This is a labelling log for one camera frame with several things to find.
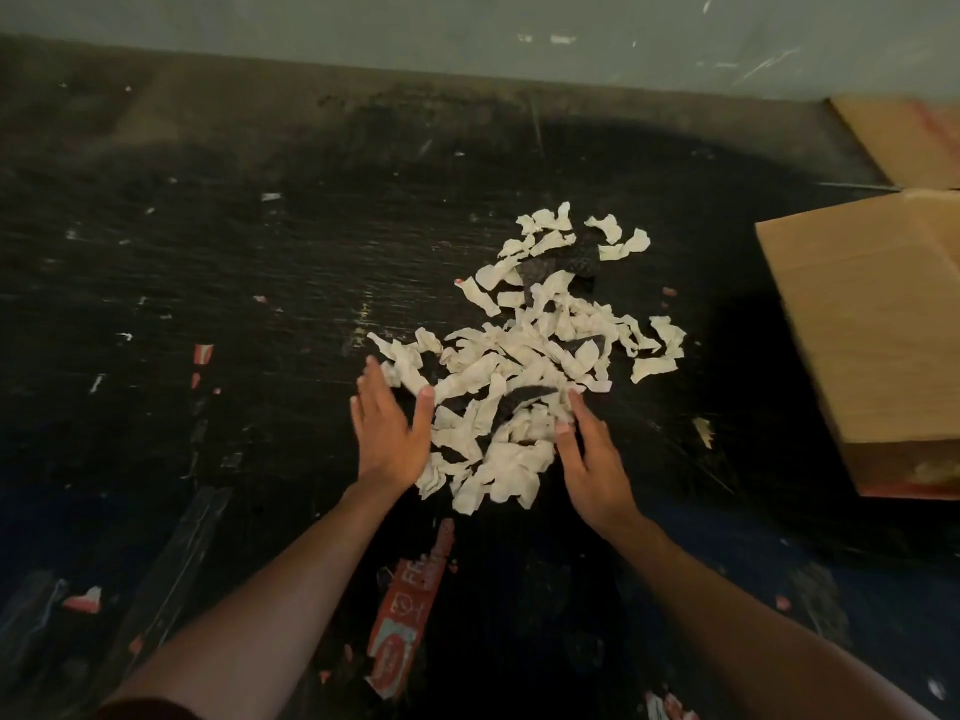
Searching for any person's right hand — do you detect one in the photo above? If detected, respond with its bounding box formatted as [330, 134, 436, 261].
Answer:
[553, 387, 646, 545]

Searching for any person's left hand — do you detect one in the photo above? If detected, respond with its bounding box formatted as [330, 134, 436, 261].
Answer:
[349, 355, 436, 497]

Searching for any pile of white paper shreds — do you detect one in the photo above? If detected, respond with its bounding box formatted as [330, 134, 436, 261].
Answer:
[365, 201, 688, 517]

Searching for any brown cardboard box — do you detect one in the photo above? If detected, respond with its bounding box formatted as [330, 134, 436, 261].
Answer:
[755, 188, 960, 502]

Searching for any person's left forearm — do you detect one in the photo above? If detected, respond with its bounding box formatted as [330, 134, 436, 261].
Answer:
[104, 479, 410, 720]

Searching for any person's right forearm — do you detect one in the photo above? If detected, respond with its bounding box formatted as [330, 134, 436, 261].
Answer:
[611, 516, 939, 720]

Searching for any flattened red-printed cardboard sheet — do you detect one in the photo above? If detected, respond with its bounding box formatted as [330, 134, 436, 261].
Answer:
[828, 95, 960, 192]

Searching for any red label sticker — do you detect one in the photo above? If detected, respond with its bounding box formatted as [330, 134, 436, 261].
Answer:
[365, 516, 457, 701]

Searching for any dark scuffed table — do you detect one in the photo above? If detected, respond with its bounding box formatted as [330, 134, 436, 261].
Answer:
[0, 33, 960, 720]

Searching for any maroon sleeve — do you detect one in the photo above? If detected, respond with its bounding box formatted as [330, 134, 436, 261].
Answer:
[93, 696, 200, 720]

